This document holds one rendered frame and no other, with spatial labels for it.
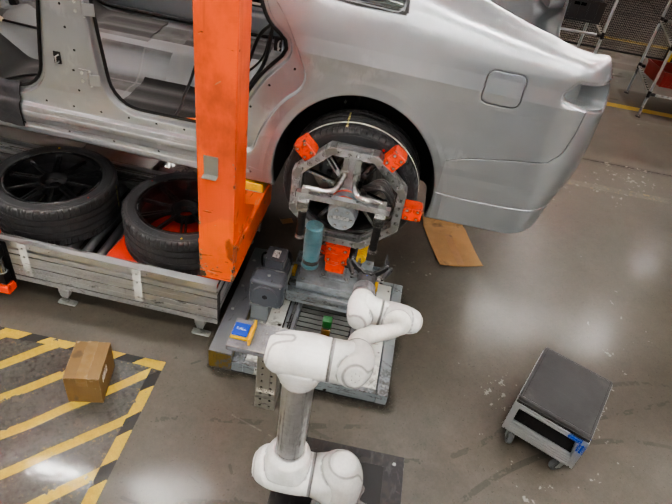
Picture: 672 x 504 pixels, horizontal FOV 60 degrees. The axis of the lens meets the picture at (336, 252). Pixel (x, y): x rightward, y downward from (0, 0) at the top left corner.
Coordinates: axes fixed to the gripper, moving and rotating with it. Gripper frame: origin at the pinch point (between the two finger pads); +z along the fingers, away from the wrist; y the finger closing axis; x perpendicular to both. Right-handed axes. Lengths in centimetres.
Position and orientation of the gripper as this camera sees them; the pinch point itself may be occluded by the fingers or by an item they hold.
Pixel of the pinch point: (371, 255)
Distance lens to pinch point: 252.6
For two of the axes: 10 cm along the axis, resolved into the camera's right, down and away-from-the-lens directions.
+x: 1.3, -7.6, -6.4
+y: 9.8, 2.1, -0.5
